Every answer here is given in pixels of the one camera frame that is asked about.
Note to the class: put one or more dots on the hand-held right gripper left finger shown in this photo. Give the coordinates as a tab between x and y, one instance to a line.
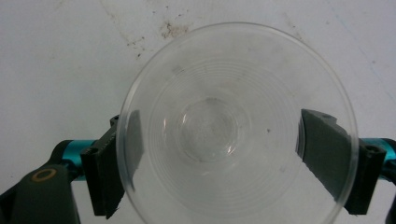
102	174

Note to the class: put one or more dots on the clear plastic cup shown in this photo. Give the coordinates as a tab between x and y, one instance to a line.
211	77

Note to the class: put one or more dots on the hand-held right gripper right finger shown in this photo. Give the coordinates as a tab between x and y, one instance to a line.
336	161

